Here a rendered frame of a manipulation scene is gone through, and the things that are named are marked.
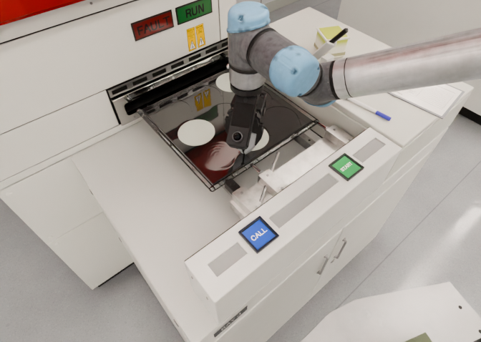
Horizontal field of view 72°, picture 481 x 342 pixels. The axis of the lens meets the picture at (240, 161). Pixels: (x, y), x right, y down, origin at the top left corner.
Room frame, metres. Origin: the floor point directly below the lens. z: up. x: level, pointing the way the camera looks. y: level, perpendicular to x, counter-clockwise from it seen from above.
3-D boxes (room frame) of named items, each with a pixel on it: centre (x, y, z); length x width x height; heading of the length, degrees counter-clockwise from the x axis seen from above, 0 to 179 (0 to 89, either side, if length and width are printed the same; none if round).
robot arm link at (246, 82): (0.57, -0.01, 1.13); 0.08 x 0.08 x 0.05
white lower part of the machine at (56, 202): (1.02, 0.55, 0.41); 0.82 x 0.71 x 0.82; 129
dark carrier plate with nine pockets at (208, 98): (0.71, 0.04, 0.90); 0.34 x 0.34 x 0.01; 39
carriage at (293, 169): (0.51, -0.14, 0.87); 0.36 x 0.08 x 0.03; 129
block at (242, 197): (0.41, -0.02, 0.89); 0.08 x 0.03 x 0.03; 39
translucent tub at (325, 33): (0.92, -0.27, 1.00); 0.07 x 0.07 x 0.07; 13
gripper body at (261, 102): (0.58, -0.02, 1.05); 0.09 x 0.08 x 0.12; 164
